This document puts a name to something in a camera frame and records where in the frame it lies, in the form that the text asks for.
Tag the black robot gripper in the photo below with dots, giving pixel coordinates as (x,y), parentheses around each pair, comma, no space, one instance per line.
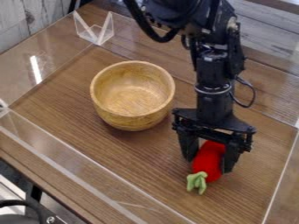
(212,122)

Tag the red felt strawberry toy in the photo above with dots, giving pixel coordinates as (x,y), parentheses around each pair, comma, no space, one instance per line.
(206,166)

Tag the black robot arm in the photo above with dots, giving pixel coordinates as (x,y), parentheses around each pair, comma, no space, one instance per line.
(208,27)

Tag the light wooden bowl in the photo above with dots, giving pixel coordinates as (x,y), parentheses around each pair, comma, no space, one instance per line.
(132,94)

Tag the black table leg bracket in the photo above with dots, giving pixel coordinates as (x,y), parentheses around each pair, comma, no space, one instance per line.
(36,210)

